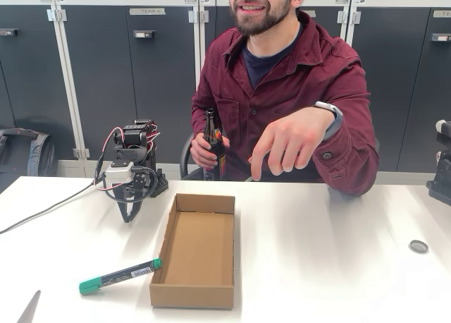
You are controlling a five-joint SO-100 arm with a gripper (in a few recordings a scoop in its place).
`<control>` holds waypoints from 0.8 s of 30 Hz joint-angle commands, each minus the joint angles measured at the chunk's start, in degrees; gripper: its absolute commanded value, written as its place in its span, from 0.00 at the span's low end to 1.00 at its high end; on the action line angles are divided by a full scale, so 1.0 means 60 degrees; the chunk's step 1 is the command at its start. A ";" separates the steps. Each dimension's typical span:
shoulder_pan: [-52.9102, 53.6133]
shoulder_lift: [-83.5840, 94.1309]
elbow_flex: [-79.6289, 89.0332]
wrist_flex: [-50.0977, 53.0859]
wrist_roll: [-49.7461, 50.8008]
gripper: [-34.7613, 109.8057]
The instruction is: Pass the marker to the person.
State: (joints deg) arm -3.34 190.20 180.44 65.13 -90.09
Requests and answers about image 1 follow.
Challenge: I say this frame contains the person's left forearm maroon sleeve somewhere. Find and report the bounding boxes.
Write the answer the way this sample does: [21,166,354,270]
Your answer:
[311,118,381,197]

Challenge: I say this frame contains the person torso maroon shirt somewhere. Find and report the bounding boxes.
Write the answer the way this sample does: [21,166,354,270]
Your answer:
[191,11,381,197]

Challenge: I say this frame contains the white gripper camera box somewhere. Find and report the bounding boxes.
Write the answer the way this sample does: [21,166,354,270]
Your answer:
[104,161,135,185]

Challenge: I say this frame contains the bearded person's head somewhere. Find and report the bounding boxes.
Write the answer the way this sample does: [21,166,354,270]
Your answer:
[228,0,306,38]

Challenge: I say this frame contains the red white servo wires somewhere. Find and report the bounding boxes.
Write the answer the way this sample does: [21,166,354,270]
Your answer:
[93,123,161,193]

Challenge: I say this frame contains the grey wrist watch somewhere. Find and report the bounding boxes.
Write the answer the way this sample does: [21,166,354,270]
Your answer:
[312,100,344,141]

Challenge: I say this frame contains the open brown cardboard box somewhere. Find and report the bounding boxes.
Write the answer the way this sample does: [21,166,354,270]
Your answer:
[149,193,236,310]

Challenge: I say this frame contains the thin black cable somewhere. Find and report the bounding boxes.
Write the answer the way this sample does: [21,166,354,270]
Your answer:
[0,180,97,235]

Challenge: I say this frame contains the thick black cable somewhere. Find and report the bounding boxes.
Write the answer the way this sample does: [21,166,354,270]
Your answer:
[104,166,159,202]

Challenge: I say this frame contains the dark brown beer bottle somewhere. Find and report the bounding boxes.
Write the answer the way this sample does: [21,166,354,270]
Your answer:
[202,108,227,182]

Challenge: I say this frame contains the grey black backpack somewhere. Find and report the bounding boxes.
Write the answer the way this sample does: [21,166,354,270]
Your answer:
[0,127,58,193]

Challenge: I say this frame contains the metal bottle cap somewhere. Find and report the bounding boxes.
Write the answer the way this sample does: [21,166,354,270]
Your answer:
[408,239,430,255]

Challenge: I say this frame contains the person's right hand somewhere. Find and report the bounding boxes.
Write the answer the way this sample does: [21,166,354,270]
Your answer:
[190,131,230,171]

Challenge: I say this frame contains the green capped black marker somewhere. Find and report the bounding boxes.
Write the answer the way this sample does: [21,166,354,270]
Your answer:
[78,257,163,296]

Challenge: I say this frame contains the person's right forearm maroon sleeve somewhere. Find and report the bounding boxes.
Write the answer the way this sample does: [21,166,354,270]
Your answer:
[191,90,213,144]

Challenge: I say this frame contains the person's left hand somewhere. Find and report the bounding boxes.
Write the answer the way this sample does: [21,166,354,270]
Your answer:
[248,106,335,182]

